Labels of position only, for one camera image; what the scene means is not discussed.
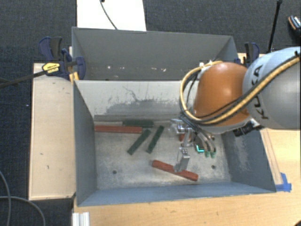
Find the grey metal bin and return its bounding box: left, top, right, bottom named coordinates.
left=71, top=26, right=277, bottom=207

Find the red-brown flat block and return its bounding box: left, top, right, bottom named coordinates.
left=151, top=159, right=199, bottom=182
left=94, top=125, right=143, bottom=135

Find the dark green flat block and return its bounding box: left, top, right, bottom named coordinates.
left=145, top=125, right=165, bottom=154
left=127, top=129, right=152, bottom=156
left=122, top=119, right=155, bottom=128

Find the black cylinder on white bracket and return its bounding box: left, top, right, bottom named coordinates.
left=232, top=121, right=262, bottom=137

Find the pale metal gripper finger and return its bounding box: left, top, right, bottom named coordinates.
left=174, top=148, right=190, bottom=173

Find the pale wood flat board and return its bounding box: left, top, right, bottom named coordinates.
left=28, top=63, right=77, bottom=201

